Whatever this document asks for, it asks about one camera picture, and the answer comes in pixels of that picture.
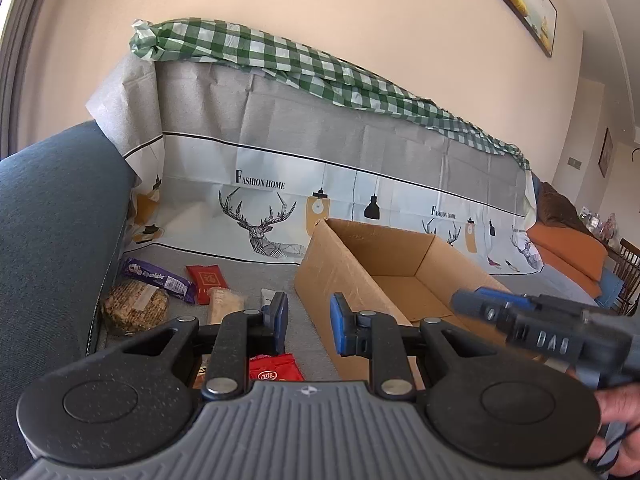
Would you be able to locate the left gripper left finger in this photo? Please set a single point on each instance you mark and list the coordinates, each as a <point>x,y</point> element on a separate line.
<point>239,337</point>

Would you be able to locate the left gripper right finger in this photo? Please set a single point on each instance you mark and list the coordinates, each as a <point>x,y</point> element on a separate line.
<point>376,337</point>

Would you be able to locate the red square snack packet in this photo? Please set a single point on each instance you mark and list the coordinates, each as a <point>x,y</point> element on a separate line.
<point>205,278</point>

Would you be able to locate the purple chocolate bar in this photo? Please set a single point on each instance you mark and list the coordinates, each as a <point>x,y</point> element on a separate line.
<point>176,285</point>

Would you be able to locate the beige cracker packet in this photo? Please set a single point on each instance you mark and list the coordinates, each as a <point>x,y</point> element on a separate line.
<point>223,301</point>

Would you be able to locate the red JDB snack packet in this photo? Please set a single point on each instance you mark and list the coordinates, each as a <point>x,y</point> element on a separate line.
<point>281,368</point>

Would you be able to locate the brown cardboard box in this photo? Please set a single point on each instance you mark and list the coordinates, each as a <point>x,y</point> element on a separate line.
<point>408,275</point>

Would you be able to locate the wooden chair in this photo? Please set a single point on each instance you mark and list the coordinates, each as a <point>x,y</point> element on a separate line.
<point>626,268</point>

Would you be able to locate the orange cushion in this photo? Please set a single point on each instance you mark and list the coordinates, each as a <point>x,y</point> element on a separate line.
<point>578,256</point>

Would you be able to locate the round oat cake packet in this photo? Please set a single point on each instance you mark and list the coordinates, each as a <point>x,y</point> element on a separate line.
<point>133,307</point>

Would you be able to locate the brown blanket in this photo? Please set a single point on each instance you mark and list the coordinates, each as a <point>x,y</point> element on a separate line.
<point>554,209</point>

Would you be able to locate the grey deer print cover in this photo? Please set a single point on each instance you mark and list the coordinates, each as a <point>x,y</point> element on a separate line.
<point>235,165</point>

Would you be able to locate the blue sofa armrest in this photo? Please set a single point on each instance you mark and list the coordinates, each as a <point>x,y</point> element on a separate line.
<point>64,204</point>

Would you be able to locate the green checkered cloth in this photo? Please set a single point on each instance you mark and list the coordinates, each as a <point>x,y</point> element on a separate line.
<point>305,68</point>

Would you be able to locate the grey curtain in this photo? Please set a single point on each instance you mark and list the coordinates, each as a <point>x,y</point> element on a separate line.
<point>18,22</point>

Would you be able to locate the small framed wall picture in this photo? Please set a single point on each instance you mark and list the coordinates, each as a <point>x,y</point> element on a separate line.
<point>606,153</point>

